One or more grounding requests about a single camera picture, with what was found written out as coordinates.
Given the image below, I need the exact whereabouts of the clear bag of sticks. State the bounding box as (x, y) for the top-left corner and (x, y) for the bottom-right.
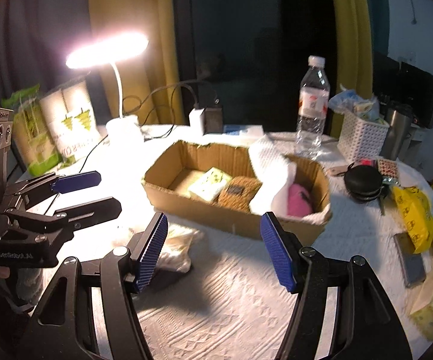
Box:
(156, 223), (204, 274)

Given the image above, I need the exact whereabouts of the white fluffy towel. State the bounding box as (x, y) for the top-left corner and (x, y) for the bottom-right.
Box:
(248, 136), (332, 225)

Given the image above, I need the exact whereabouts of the paper cups package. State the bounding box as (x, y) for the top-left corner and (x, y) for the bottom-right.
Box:
(39, 77), (101, 164)

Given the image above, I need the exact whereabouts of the grey smartphone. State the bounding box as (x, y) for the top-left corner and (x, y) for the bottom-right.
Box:
(394, 232), (426, 289)

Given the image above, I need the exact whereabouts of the white desk lamp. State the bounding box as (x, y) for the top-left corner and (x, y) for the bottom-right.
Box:
(65, 30), (149, 155)

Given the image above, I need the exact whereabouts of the brown cardboard box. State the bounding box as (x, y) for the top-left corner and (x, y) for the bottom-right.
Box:
(142, 137), (332, 245)

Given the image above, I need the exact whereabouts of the yellow plastic bag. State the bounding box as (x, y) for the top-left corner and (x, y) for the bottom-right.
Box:
(392, 186), (433, 254)

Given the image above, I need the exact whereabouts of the green bear tissue pack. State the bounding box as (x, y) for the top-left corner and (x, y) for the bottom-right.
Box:
(188, 167), (233, 203)

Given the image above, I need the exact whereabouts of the brown scrubbing sponge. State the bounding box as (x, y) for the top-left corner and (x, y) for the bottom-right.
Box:
(217, 176), (262, 213)

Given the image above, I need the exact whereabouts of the pink plush item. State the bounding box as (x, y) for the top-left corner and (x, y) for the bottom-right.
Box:
(287, 184), (313, 218)

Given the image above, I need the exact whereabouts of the white charger plug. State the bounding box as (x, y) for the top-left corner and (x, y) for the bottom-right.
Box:
(189, 108), (205, 137)

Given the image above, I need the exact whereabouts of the black round zip case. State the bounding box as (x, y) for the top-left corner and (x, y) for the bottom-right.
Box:
(343, 164), (383, 203)

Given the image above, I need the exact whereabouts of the red dotted card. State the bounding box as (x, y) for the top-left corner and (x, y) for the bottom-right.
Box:
(377, 158), (399, 185)

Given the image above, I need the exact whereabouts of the white perforated basket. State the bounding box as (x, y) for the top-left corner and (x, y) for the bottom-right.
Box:
(337, 111), (389, 163)

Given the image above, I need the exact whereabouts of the white power strip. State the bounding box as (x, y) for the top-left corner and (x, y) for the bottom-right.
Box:
(223, 124), (264, 137)

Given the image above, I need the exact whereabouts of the yellow curtain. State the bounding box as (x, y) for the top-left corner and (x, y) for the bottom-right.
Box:
(89, 0), (186, 125)

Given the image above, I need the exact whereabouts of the steel thermos cup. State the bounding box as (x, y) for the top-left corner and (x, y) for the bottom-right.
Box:
(380, 106), (413, 160)

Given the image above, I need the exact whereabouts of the clear plastic water bottle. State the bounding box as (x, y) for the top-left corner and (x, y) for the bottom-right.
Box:
(295, 55), (330, 159)

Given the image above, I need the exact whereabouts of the black monitor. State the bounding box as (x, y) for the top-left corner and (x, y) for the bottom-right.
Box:
(373, 52), (433, 129)

